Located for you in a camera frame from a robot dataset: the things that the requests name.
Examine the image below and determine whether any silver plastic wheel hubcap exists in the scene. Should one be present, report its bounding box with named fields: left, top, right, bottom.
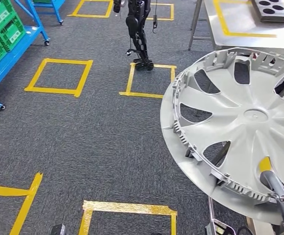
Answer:
left=159, top=47, right=284, bottom=226

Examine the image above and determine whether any steel workbench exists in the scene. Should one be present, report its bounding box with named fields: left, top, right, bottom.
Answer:
left=188, top=0, right=284, bottom=56

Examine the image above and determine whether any blue metal shelf rack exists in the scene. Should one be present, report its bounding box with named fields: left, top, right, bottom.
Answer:
left=14, top=0, right=66, bottom=26
left=0, top=0, right=51, bottom=112

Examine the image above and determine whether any yellow bench tape outline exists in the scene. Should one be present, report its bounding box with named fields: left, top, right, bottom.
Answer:
left=212, top=0, right=284, bottom=39

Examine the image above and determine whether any black tray with holes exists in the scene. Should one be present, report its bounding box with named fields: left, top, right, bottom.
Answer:
left=251, top=0, right=284, bottom=24

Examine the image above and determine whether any black humanoid robot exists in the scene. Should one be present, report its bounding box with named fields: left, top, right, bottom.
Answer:
left=113, top=0, right=155, bottom=71

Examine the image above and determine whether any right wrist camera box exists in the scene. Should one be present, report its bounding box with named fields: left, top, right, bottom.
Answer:
left=205, top=219, right=236, bottom=235

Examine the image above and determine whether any black hanging strap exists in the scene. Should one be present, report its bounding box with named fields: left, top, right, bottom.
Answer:
left=152, top=0, right=159, bottom=34

